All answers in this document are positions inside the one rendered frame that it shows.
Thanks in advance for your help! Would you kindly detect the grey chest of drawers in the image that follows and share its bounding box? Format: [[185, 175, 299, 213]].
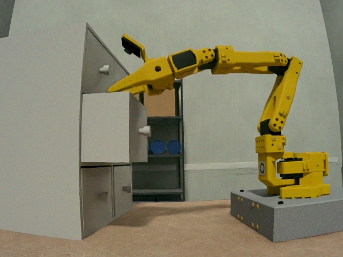
[[0, 22, 132, 241]]

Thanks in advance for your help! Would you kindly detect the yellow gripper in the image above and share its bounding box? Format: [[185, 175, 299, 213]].
[[108, 33, 175, 95]]

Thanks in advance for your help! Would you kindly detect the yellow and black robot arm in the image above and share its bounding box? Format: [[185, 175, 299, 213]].
[[167, 45, 330, 199]]

